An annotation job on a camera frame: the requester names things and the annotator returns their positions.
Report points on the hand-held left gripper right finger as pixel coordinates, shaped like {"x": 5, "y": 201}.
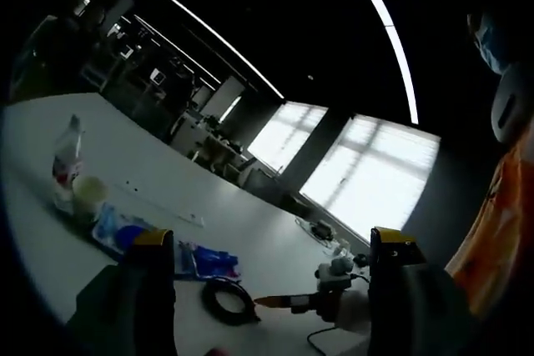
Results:
{"x": 400, "y": 297}

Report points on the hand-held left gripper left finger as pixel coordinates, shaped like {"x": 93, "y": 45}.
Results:
{"x": 154, "y": 289}

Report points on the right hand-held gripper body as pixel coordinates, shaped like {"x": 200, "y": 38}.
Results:
{"x": 336, "y": 274}

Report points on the blue wrist pad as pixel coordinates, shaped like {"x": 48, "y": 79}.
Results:
{"x": 125, "y": 235}

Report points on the blue plastic packet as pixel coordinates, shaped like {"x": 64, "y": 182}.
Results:
{"x": 210, "y": 260}

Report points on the white paper cup green print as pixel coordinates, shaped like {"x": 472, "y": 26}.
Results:
{"x": 88, "y": 197}

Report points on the clear plastic water bottle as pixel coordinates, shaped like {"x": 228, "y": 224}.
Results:
{"x": 67, "y": 164}

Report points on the person's left hand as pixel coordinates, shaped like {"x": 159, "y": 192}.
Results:
{"x": 217, "y": 352}

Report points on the white power strip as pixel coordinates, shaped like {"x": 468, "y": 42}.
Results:
{"x": 183, "y": 216}

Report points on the large office window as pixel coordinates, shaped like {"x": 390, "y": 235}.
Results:
{"x": 371, "y": 176}
{"x": 288, "y": 135}

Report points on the white round table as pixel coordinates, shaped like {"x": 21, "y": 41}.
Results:
{"x": 137, "y": 164}

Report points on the white chest-worn device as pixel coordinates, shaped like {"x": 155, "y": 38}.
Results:
{"x": 511, "y": 101}

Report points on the ceiling light strip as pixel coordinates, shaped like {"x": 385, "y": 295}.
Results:
{"x": 398, "y": 39}
{"x": 200, "y": 24}

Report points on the person's head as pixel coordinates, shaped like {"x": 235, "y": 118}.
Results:
{"x": 492, "y": 43}

